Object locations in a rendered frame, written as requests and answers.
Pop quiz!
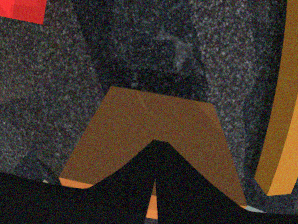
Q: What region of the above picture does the small red block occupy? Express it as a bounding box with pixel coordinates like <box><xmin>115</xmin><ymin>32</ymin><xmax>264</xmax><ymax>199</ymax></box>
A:
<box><xmin>0</xmin><ymin>0</ymin><xmax>47</xmax><ymax>24</ymax></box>

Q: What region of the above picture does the orange square block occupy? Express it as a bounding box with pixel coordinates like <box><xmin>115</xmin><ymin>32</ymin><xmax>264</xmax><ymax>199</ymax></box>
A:
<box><xmin>59</xmin><ymin>85</ymin><xmax>247</xmax><ymax>208</ymax></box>

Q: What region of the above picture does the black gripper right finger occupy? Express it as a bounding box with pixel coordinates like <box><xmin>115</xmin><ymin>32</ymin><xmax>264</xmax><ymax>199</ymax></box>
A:
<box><xmin>156</xmin><ymin>141</ymin><xmax>298</xmax><ymax>224</ymax></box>

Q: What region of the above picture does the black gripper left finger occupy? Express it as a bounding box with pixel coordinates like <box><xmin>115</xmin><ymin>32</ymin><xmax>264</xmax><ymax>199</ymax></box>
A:
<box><xmin>0</xmin><ymin>140</ymin><xmax>162</xmax><ymax>224</ymax></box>

